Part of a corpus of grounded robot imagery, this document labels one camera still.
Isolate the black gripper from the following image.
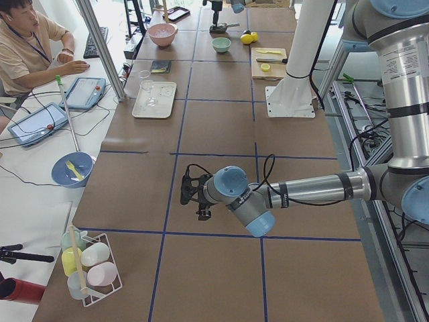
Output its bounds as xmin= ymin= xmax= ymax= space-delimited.
xmin=210 ymin=0 xmax=223 ymax=31
xmin=196 ymin=179 xmax=211 ymax=221

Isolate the green bowl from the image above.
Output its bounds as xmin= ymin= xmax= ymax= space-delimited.
xmin=211 ymin=37 xmax=231 ymax=53

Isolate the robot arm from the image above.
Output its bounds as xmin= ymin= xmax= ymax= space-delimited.
xmin=180 ymin=1 xmax=428 ymax=237
xmin=209 ymin=0 xmax=253 ymax=34

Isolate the metal ice scoop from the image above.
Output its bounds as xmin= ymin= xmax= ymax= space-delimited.
xmin=209 ymin=23 xmax=241 ymax=34

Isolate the pink bowl with ice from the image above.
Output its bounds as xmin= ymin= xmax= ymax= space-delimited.
xmin=147 ymin=23 xmax=178 ymax=47

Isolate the large blue bowl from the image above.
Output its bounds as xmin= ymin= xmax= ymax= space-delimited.
xmin=51 ymin=152 xmax=94 ymax=189

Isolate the yellow fork in bowl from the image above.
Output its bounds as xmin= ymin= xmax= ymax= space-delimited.
xmin=65 ymin=160 xmax=84 ymax=181

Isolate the yellow lemon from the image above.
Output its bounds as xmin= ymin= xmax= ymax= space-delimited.
xmin=249 ymin=32 xmax=258 ymax=44
xmin=240 ymin=34 xmax=253 ymax=45

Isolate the yellow plastic knife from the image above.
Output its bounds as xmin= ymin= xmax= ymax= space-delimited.
xmin=256 ymin=50 xmax=282 ymax=55

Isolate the wooden cutting board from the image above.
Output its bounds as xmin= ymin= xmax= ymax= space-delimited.
xmin=251 ymin=47 xmax=288 ymax=80

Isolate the steel muddler rod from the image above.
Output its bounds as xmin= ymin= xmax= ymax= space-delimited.
xmin=256 ymin=58 xmax=288 ymax=64

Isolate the lemon half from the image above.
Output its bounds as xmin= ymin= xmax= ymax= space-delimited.
xmin=261 ymin=63 xmax=271 ymax=72

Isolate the folded grey cloth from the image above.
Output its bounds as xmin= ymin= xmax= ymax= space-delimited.
xmin=149 ymin=60 xmax=172 ymax=74

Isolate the clear wine glass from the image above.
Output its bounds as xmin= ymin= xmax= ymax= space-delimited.
xmin=139 ymin=70 xmax=158 ymax=107

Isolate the cream bear serving tray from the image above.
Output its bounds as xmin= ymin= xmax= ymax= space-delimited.
xmin=131 ymin=82 xmax=177 ymax=119

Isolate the white upturned cup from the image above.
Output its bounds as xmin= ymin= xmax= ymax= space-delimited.
xmin=80 ymin=242 xmax=110 ymax=267

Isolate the pink upturned cup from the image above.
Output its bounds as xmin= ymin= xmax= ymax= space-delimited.
xmin=87 ymin=262 xmax=117 ymax=286

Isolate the green upturned cup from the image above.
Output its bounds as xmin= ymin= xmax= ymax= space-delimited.
xmin=61 ymin=228 xmax=88 ymax=252

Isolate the black keyboard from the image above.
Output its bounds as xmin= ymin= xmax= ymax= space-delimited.
xmin=82 ymin=26 xmax=109 ymax=60

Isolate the yellow upturned cup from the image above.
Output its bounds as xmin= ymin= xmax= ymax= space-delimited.
xmin=61 ymin=247 xmax=77 ymax=277

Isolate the blue teach pendant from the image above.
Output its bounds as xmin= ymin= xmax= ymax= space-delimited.
xmin=64 ymin=77 xmax=107 ymax=111

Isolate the person in pink shirt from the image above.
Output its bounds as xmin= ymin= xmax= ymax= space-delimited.
xmin=1 ymin=1 xmax=90 ymax=97

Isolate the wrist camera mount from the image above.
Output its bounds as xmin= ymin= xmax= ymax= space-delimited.
xmin=180 ymin=172 xmax=200 ymax=205

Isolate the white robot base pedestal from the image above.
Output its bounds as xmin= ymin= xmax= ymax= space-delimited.
xmin=266 ymin=0 xmax=336 ymax=118

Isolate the white wire cup rack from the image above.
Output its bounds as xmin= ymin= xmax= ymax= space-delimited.
xmin=60 ymin=225 xmax=123 ymax=307

